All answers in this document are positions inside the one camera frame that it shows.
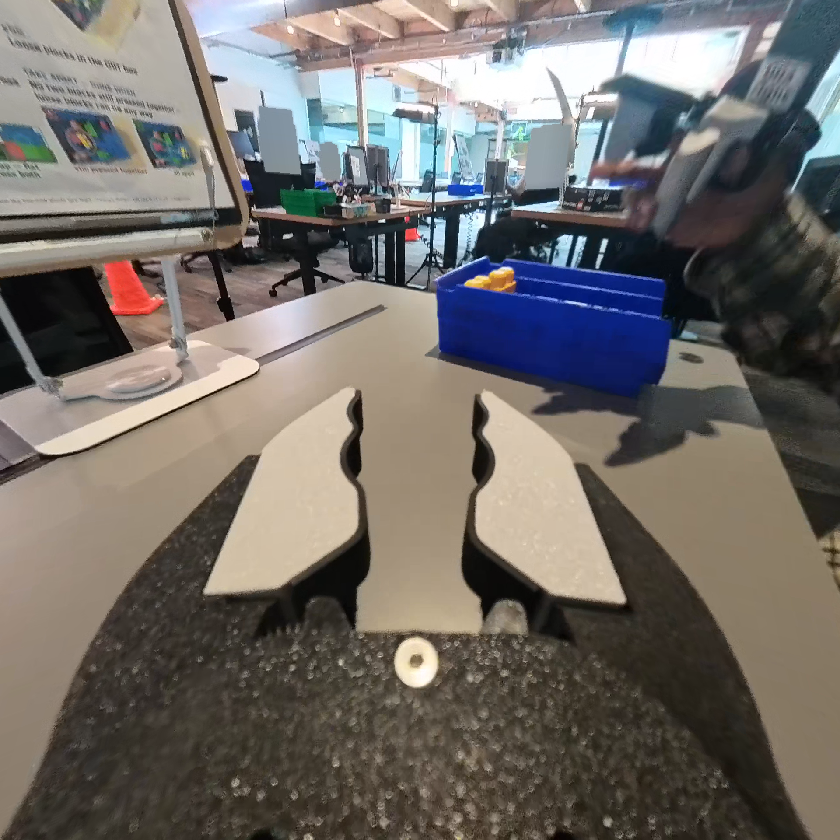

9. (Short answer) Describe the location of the blue plastic bin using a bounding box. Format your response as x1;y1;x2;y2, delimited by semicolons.
434;258;672;400

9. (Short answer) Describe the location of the computer monitor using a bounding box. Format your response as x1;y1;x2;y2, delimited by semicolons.
344;144;392;198

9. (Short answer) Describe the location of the cluster of yellow blocks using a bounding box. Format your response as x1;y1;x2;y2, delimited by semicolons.
463;265;519;295

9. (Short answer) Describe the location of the person's right hand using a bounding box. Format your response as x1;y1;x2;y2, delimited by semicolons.
625;185;794;249

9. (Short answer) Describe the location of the person's right forearm plaid sleeve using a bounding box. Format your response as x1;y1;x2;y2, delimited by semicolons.
682;193;840;395

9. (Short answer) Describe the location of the instruction board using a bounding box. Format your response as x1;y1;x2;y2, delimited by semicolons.
0;0;252;280

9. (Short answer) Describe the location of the black cardboard box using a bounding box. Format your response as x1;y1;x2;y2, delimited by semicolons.
562;185;632;213

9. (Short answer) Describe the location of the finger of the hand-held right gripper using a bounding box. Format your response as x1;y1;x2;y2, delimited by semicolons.
696;100;772;143
651;140;724;238

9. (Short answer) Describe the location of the green plastic bin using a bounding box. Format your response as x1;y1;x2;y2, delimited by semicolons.
280;188;337;218

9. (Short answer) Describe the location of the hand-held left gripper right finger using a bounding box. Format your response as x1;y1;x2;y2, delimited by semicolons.
462;390;628;610

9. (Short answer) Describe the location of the black tripod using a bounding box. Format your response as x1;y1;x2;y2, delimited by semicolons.
406;98;462;291

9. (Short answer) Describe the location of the black office chair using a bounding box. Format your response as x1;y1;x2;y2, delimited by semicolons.
268;213;347;300

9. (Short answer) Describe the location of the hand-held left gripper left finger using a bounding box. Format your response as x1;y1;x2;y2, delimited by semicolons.
203;387;369;599

